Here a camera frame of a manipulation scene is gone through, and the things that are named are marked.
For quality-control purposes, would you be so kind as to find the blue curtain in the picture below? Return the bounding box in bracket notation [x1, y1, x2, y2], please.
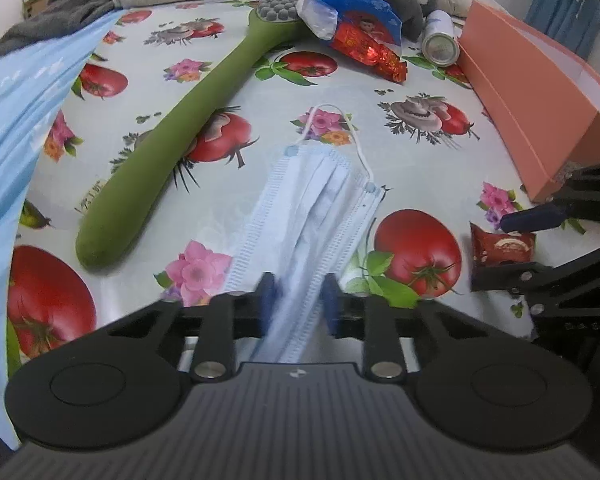
[524, 0, 600, 60]

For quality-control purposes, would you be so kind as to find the light blue bedsheet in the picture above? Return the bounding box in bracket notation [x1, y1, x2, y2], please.
[0, 11, 120, 448]

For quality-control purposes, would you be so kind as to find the small red snack packet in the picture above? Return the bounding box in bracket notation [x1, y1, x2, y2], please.
[470, 223, 535, 266]

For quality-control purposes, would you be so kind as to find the white spray can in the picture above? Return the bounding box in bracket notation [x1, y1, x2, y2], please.
[420, 10, 460, 67]

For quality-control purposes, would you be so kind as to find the wooden nightstand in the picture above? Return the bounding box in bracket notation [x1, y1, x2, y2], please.
[22, 0, 48, 18]

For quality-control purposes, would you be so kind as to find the blue face mask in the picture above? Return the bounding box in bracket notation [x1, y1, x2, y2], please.
[222, 103, 387, 365]

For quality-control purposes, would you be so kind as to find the dark grey blanket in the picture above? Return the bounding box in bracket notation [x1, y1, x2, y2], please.
[0, 0, 114, 58]

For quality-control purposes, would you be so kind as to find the red foil snack wrapper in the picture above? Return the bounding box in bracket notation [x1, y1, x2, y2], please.
[328, 22, 407, 84]

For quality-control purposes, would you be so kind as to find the pink cardboard box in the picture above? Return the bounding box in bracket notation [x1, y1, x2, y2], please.
[458, 2, 600, 202]

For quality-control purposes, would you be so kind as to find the blue red snack bag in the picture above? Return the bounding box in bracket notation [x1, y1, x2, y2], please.
[297, 0, 402, 54]

